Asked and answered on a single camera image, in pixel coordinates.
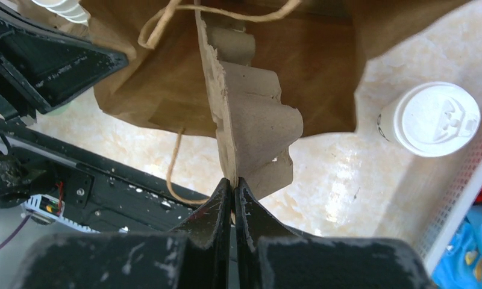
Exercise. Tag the stack of white paper cups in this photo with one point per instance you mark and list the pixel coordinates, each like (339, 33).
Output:
(68, 9)

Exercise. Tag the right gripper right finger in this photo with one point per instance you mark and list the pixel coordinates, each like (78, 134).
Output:
(270, 255)

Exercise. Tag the white plastic basket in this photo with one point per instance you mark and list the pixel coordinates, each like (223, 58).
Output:
(454, 202)

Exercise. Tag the white paper coffee cup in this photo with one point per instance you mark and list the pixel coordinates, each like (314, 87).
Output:
(389, 122)

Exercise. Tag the white plastic cup lid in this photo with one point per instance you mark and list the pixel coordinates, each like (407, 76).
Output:
(435, 119)

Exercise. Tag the brown paper bag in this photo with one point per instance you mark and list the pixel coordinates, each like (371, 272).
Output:
(318, 49)

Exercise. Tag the brown cardboard cup carrier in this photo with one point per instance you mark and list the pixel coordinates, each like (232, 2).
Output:
(254, 128)

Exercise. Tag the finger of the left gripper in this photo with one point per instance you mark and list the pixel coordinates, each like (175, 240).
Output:
(42, 68)

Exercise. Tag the blue snack packet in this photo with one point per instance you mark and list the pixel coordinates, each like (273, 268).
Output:
(461, 264)

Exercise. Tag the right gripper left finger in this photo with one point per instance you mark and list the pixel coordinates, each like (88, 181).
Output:
(194, 254)

